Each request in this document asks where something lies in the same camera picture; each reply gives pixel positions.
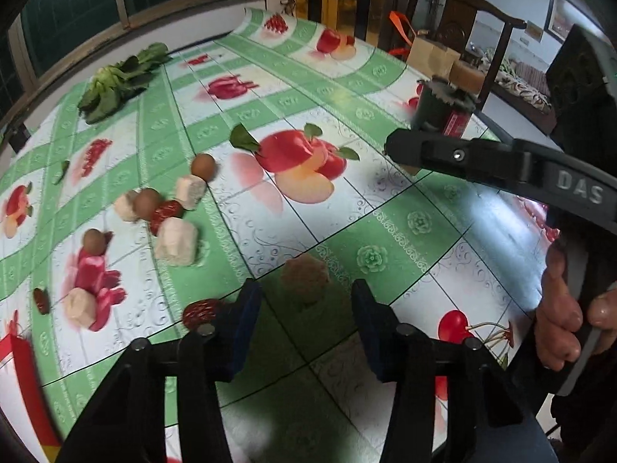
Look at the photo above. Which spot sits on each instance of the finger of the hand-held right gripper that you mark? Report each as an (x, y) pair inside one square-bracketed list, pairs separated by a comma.
[(448, 154)]

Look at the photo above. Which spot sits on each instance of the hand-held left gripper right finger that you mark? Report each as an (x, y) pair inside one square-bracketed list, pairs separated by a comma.
[(371, 333)]

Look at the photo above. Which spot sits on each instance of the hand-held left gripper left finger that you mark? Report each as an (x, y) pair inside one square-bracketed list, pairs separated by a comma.
[(241, 333)]

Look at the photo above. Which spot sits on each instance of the red jujube date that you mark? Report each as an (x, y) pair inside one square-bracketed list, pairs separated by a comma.
[(202, 313), (166, 217), (41, 301)]

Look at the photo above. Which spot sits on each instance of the brown longan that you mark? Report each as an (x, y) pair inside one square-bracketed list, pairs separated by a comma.
[(94, 242), (147, 203), (203, 166)]

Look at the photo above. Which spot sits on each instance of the red rimmed white tray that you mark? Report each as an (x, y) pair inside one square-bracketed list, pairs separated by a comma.
[(26, 386)]

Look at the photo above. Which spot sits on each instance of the person's right hand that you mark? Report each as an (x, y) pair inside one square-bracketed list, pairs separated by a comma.
[(556, 318)]

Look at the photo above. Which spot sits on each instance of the dark green tin can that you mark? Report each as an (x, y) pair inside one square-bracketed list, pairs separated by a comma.
[(441, 106)]

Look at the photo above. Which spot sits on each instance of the brown cardboard box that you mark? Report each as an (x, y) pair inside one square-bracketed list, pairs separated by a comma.
[(466, 76), (431, 55)]

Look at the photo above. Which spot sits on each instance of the green fruit print tablecloth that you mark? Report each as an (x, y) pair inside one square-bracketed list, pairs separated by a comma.
[(385, 231)]

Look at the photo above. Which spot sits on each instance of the sofa with printed blanket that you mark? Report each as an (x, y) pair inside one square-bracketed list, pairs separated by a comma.
[(523, 84)]

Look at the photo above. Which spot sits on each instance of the dark wooden chair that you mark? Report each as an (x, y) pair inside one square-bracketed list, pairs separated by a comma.
[(458, 5)]

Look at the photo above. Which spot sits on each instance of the green bok choy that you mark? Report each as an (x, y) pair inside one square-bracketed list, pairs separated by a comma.
[(113, 84)]

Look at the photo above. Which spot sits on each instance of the small black device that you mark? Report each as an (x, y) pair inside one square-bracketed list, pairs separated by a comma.
[(17, 139)]

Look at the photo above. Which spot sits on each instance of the framed wall picture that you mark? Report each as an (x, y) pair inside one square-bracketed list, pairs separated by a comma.
[(560, 14)]

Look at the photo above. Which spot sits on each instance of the wooden frame window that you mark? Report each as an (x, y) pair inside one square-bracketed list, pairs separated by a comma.
[(72, 5)]

